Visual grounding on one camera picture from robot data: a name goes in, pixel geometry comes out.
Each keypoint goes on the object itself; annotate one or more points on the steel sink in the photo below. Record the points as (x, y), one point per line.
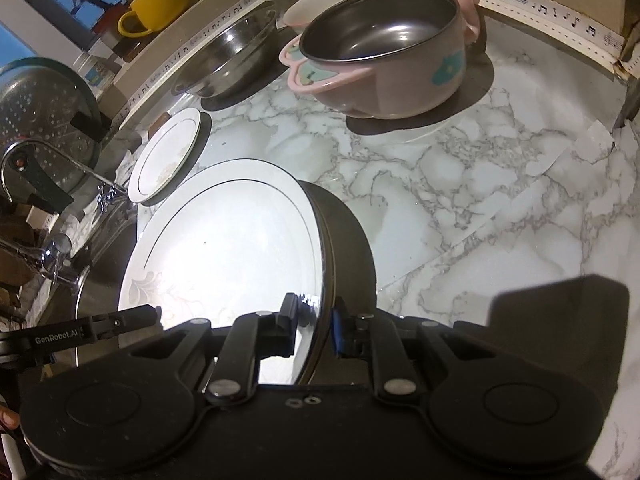
(102, 260)

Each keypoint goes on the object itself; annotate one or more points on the large white plate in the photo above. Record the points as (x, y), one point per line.
(225, 240)

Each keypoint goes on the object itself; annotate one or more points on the small white plate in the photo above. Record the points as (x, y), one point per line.
(165, 155)

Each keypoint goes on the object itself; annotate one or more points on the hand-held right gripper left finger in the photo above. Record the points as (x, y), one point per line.
(291, 320)

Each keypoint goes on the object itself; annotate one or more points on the stainless steel bowl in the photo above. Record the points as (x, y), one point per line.
(225, 55)

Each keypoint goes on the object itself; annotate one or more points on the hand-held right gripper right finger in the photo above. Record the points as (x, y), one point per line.
(336, 327)

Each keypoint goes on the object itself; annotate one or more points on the white bowl with red rim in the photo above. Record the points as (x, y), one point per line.
(312, 7)

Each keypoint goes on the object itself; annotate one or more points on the chrome faucet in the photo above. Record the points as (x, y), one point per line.
(55, 155)

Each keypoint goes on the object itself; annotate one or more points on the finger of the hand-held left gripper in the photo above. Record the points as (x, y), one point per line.
(127, 321)

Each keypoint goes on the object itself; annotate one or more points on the pink steel-lined pot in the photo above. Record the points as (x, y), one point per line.
(395, 75)

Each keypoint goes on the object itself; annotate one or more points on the person's left hand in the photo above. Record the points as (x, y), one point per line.
(7, 417)

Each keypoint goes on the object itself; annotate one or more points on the steel colander with glass lid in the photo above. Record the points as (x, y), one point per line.
(40, 115)

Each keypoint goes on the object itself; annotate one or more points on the yellow mug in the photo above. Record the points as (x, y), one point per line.
(157, 2)

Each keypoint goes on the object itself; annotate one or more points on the small white pill bottle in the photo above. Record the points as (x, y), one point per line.
(95, 70)

